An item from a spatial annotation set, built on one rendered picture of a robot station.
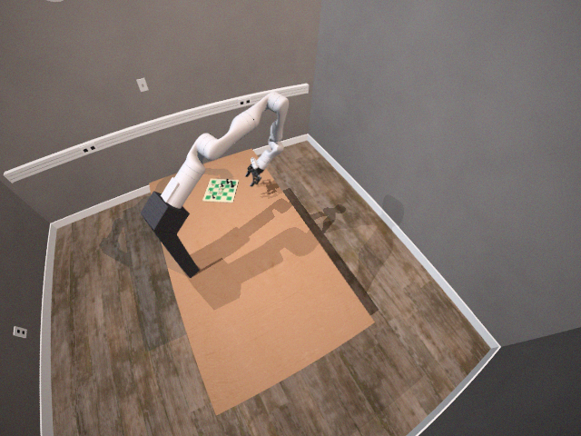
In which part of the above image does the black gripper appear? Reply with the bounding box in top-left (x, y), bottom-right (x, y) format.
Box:
top-left (245, 164), bottom-right (264, 187)

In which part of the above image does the green and white chessboard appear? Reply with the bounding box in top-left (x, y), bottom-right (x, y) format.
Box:
top-left (202, 179), bottom-right (239, 203)

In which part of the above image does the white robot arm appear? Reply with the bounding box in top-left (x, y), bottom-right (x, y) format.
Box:
top-left (161, 92), bottom-right (289, 209)

